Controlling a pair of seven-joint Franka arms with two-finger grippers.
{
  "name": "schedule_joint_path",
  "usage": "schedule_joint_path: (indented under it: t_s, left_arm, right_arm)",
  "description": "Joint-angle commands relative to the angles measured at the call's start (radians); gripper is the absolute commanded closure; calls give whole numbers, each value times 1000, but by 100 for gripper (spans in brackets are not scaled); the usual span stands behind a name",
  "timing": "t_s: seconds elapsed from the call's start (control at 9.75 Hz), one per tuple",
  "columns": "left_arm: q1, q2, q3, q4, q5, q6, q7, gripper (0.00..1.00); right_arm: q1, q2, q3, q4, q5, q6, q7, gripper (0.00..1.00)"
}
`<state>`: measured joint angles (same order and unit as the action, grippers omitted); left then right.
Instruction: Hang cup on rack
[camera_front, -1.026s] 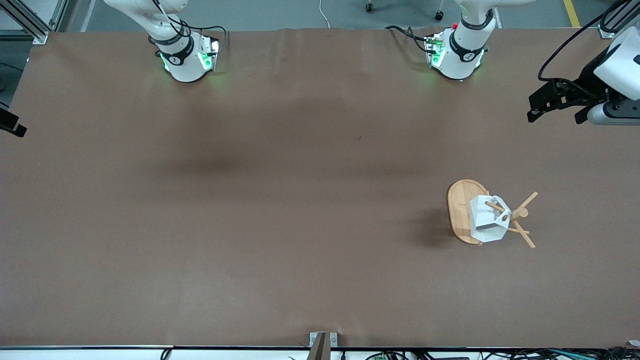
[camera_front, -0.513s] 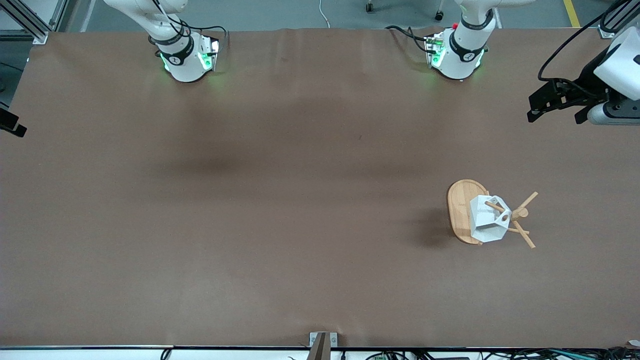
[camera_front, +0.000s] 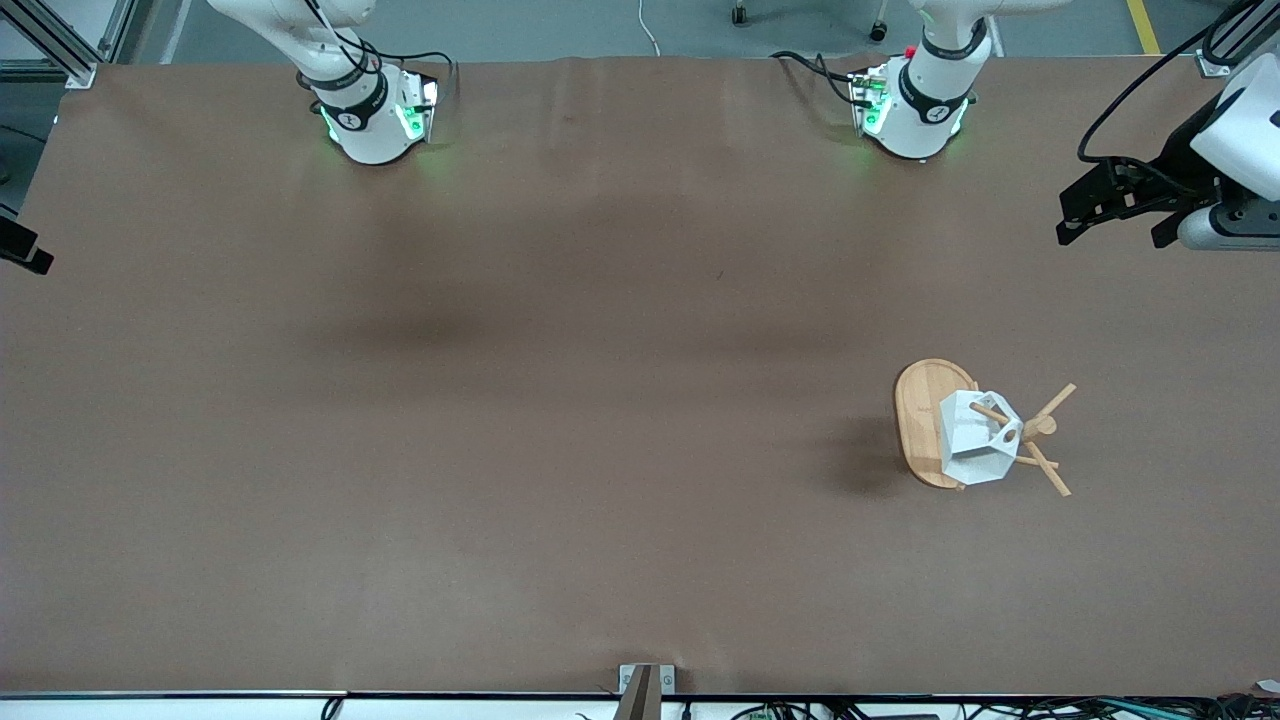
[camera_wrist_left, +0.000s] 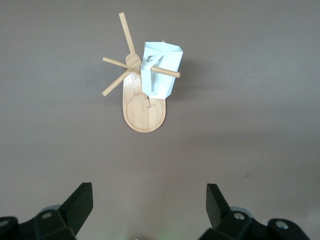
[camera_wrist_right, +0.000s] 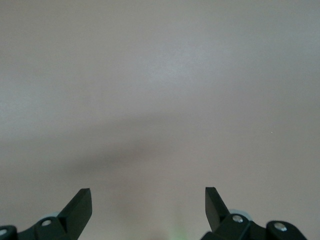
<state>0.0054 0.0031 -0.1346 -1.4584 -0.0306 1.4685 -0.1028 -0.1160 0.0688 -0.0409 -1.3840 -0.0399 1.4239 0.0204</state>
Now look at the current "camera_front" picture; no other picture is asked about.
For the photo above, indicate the white faceted cup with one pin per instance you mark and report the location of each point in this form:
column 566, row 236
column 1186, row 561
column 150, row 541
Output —
column 970, row 445

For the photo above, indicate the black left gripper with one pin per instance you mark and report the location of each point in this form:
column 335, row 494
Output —
column 1181, row 160

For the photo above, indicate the aluminium frame profile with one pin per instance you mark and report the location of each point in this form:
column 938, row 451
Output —
column 60, row 45

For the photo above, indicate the white table edge rail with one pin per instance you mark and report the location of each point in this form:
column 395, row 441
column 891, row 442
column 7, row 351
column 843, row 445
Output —
column 150, row 708

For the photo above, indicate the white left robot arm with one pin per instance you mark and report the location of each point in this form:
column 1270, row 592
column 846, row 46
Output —
column 920, row 100

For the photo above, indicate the aluminium profile with bracket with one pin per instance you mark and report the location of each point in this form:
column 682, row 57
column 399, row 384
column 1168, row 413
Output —
column 1212, row 66

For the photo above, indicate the wooden cup rack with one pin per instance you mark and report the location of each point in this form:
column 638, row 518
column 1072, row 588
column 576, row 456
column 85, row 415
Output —
column 920, row 420

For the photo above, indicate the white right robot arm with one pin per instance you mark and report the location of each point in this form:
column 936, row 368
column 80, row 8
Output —
column 370, row 130

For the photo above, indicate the brown table cover sheet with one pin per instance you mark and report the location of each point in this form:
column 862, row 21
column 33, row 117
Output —
column 640, row 500

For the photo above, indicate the small metal bracket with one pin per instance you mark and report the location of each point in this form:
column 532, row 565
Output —
column 668, row 680

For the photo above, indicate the white paper tag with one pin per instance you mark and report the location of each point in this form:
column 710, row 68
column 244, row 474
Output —
column 1265, row 688

